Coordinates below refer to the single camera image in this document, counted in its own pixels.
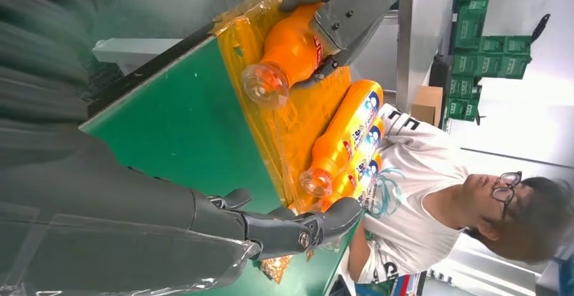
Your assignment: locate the brown board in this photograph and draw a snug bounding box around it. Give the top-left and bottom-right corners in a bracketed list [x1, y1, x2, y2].
[410, 85, 445, 127]

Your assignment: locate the green crate stack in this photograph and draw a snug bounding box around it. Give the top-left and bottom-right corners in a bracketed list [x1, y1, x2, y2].
[441, 0, 533, 131]

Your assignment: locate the white table leg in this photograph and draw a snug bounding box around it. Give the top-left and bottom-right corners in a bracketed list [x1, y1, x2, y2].
[91, 38, 183, 76]

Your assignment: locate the yellow taped cardboard mat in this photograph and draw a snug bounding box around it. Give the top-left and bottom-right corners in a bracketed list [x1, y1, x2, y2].
[211, 0, 359, 286]

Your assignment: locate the person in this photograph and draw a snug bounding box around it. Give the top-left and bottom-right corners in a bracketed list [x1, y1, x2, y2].
[347, 103, 574, 286]

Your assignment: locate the black hanging object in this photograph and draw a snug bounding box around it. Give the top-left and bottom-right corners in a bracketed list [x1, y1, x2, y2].
[531, 13, 552, 43]

